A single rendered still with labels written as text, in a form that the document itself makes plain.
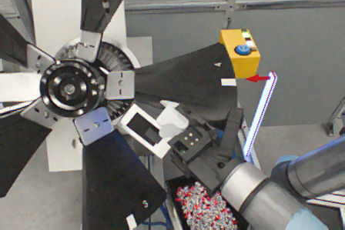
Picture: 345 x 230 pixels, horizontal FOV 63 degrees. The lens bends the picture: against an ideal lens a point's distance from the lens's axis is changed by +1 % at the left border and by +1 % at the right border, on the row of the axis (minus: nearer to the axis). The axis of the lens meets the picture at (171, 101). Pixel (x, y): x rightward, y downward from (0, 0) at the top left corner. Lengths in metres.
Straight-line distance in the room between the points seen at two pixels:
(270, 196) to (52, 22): 0.73
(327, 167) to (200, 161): 0.20
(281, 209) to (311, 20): 1.22
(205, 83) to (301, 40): 1.05
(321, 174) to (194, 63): 0.34
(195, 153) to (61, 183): 1.51
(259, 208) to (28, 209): 1.61
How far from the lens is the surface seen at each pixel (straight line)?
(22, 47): 0.67
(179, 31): 1.40
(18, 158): 0.76
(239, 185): 0.47
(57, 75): 0.61
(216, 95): 0.62
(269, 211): 0.46
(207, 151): 0.51
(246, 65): 0.93
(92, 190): 0.66
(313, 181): 0.55
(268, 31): 1.52
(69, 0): 0.91
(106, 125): 0.68
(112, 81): 0.65
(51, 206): 1.88
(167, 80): 0.63
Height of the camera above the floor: 1.62
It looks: 47 degrees down
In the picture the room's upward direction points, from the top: straight up
